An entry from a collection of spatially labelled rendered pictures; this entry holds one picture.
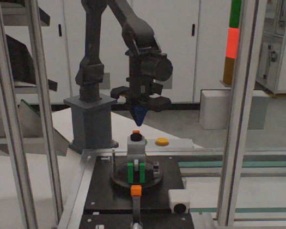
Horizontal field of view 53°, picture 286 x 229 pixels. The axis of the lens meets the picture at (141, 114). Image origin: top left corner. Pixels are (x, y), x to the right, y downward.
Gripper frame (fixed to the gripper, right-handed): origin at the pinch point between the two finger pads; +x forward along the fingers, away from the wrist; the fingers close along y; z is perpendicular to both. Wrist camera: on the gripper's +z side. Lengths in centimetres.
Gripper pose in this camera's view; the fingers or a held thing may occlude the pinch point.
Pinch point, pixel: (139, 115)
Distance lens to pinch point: 83.7
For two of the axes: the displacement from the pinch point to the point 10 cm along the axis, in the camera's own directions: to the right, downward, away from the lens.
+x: -0.1, 9.3, 3.6
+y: -7.4, -2.5, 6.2
